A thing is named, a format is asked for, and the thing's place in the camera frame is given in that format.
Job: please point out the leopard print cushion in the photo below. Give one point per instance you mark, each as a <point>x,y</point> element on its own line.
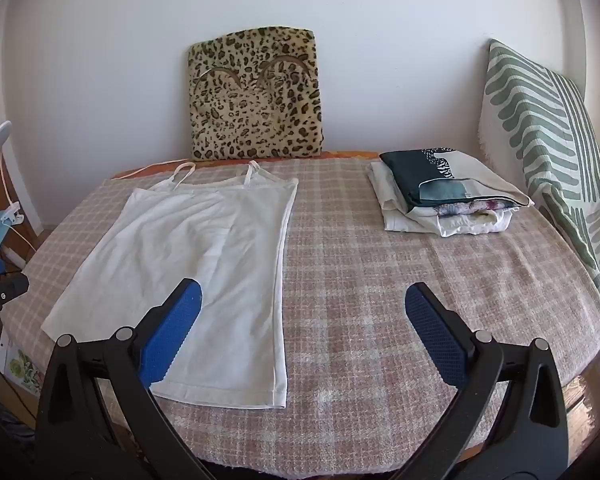
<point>255,95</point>

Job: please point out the green striped pillow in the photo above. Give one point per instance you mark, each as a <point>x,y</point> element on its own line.
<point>545,125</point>

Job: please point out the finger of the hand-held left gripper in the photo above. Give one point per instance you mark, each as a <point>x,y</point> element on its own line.
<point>7,290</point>

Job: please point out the floral folded cloth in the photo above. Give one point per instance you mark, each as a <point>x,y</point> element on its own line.
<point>470,207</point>

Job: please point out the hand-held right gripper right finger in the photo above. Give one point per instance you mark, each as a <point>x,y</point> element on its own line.
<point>437,335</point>

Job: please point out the floral printed paper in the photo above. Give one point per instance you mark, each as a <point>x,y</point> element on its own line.
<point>22,367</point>

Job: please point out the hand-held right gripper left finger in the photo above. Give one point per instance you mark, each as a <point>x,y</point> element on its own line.
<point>172,330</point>

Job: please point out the white camisole top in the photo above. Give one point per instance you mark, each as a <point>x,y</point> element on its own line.
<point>180,230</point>

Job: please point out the white clip lamp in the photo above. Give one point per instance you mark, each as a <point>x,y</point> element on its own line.
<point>1,135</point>

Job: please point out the white folded cloth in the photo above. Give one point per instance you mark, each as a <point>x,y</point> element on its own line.
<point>400,210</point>

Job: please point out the pink plaid blanket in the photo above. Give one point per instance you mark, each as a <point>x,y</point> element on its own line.
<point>355,270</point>

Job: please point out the teal patterned folded cloth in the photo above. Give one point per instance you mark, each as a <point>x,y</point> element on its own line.
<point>430,175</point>

